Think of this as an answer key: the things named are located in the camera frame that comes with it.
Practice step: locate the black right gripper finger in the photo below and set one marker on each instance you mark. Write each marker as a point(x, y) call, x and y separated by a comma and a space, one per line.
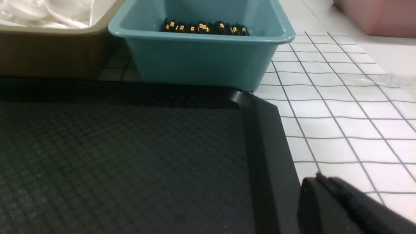
point(330, 205)

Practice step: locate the pink plastic bin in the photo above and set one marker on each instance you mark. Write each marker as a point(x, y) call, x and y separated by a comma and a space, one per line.
point(386, 18)

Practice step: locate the black plastic serving tray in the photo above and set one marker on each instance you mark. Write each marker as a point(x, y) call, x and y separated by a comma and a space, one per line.
point(128, 158)

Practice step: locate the blue chopstick bin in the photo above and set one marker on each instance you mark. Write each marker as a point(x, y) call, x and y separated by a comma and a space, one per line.
point(202, 59)

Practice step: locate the pile of white spoons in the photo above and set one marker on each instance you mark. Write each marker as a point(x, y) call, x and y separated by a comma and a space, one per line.
point(58, 14)

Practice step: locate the olive brown spoon bin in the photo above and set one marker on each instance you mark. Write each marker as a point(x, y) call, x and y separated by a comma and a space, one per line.
point(58, 53)

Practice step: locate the bundle of black chopsticks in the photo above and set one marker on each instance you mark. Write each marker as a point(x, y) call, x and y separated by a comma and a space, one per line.
point(214, 28)

